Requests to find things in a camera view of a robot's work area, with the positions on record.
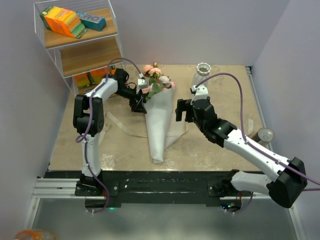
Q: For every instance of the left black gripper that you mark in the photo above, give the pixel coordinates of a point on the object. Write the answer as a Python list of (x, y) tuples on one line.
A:
[(137, 107)]

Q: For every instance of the metal food can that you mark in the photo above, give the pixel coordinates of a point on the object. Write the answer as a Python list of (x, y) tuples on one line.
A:
[(263, 136)]

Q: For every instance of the teal rectangular box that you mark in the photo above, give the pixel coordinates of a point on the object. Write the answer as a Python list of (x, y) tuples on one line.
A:
[(92, 21)]

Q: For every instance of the orange yellow sponge pack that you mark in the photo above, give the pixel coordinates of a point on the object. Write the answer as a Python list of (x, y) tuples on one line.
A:
[(82, 80)]

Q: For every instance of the orange plastic bag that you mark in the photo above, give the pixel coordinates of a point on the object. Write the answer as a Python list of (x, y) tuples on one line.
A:
[(35, 234)]

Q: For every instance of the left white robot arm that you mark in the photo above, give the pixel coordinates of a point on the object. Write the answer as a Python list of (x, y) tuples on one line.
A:
[(89, 121)]

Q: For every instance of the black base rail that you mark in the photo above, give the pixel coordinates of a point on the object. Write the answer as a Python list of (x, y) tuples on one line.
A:
[(113, 188)]

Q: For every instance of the white ribbed vase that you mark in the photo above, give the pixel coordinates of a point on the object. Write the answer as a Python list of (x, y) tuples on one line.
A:
[(203, 71)]

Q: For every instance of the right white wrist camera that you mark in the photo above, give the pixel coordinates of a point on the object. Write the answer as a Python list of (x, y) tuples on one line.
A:
[(200, 92)]

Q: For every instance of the white wire wooden shelf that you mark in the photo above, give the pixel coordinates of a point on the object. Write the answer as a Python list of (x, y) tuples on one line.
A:
[(93, 51)]

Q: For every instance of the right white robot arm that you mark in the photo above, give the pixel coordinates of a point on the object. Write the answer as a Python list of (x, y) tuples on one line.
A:
[(282, 179)]

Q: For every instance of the white wrapping paper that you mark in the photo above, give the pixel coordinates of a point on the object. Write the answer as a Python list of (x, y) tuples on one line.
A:
[(162, 128)]

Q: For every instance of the cream printed ribbon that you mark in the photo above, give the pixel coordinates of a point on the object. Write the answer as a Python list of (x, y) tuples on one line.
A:
[(123, 127)]

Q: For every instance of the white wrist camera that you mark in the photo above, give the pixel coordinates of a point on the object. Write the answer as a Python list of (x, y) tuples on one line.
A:
[(200, 92), (142, 83)]

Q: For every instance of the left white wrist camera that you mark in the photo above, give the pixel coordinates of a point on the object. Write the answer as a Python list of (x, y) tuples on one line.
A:
[(142, 83)]

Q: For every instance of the pink rose stem back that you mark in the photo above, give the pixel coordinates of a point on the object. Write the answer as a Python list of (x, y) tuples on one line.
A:
[(151, 70)]

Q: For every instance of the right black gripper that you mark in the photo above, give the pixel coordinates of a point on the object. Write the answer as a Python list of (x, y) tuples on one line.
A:
[(182, 105)]

